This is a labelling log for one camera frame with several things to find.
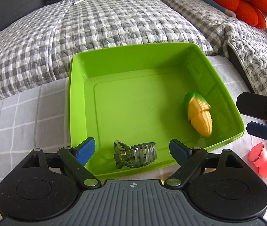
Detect grey patterned blanket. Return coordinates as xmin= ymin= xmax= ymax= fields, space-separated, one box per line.
xmin=227 ymin=38 xmax=267 ymax=96

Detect white grid cloth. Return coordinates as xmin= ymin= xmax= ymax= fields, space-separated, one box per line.
xmin=0 ymin=56 xmax=267 ymax=220

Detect pink rubber chick toy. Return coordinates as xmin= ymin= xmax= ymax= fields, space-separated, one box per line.
xmin=248 ymin=142 xmax=267 ymax=179

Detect clear green hair clip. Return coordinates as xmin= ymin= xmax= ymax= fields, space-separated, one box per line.
xmin=114 ymin=140 xmax=157 ymax=169

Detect grey checkered quilt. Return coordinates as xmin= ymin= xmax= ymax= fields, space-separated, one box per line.
xmin=0 ymin=0 xmax=267 ymax=100

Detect green plastic biscuit box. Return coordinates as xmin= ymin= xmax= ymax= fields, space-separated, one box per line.
xmin=69 ymin=43 xmax=244 ymax=180

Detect yellow toy corn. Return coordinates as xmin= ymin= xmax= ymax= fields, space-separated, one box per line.
xmin=183 ymin=92 xmax=213 ymax=137

